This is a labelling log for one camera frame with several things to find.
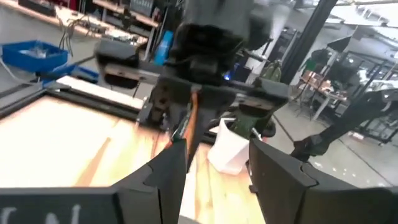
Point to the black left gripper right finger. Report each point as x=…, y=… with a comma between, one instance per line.
x=286, y=193

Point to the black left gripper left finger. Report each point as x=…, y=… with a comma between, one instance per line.
x=161, y=193

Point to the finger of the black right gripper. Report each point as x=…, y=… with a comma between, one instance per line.
x=172, y=115
x=205, y=130

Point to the white hexagonal planter pot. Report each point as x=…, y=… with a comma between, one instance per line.
x=230, y=152

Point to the green cactus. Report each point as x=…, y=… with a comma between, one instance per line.
x=245, y=124

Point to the light blue container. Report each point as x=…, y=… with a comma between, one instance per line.
x=163, y=46

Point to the cluttered background table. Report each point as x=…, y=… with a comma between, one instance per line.
x=320, y=85

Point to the black rod across bin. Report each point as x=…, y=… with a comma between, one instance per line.
x=62, y=67

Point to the background workbench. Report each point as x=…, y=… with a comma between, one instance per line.
x=62, y=18

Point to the clear plastic bag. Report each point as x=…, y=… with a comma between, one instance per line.
x=35, y=51

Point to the blue bin with plastic bag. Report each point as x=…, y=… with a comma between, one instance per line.
x=18, y=59

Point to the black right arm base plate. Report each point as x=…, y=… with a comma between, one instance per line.
x=144, y=115

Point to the black aluminium table frame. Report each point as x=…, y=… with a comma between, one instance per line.
x=93, y=101

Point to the black vertical post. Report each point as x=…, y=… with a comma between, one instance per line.
x=308, y=37

